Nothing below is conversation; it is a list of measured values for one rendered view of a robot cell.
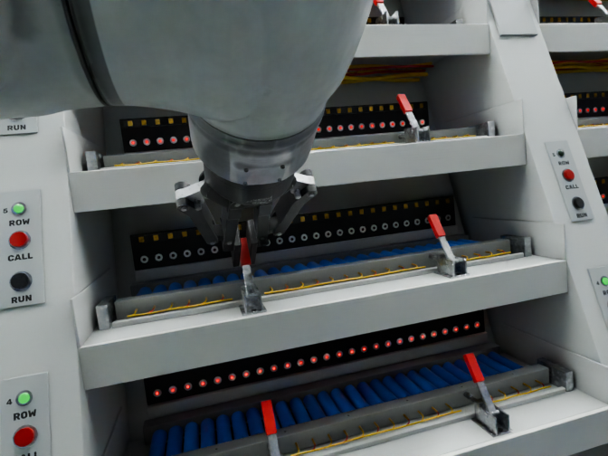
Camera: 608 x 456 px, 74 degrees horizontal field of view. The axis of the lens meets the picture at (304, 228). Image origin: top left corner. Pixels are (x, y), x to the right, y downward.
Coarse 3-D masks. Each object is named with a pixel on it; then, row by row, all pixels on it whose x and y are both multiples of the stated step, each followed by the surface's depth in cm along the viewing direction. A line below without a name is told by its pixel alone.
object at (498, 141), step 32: (64, 128) 45; (128, 128) 64; (160, 128) 65; (320, 128) 72; (352, 128) 73; (384, 128) 75; (416, 128) 56; (448, 128) 76; (480, 128) 65; (512, 128) 61; (96, 160) 50; (128, 160) 53; (160, 160) 54; (192, 160) 53; (320, 160) 52; (352, 160) 53; (384, 160) 54; (416, 160) 55; (448, 160) 56; (480, 160) 58; (512, 160) 59; (96, 192) 46; (128, 192) 46; (160, 192) 47
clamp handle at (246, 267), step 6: (246, 240) 50; (246, 246) 49; (246, 252) 49; (240, 258) 48; (246, 258) 49; (246, 264) 48; (246, 270) 48; (246, 276) 48; (246, 282) 47; (252, 282) 48; (246, 288) 47; (252, 288) 47
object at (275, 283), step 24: (504, 240) 62; (336, 264) 57; (360, 264) 56; (384, 264) 57; (408, 264) 58; (432, 264) 59; (192, 288) 51; (216, 288) 51; (240, 288) 52; (264, 288) 53; (288, 288) 53; (120, 312) 48; (144, 312) 49
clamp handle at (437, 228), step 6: (432, 216) 56; (432, 222) 56; (438, 222) 56; (432, 228) 56; (438, 228) 55; (438, 234) 55; (444, 234) 55; (444, 240) 55; (444, 246) 54; (444, 252) 54; (450, 252) 54; (450, 258) 53
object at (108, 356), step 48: (384, 240) 69; (480, 240) 71; (528, 240) 59; (96, 288) 49; (384, 288) 51; (432, 288) 50; (480, 288) 52; (528, 288) 54; (96, 336) 44; (144, 336) 42; (192, 336) 43; (240, 336) 45; (288, 336) 46; (336, 336) 47; (96, 384) 41
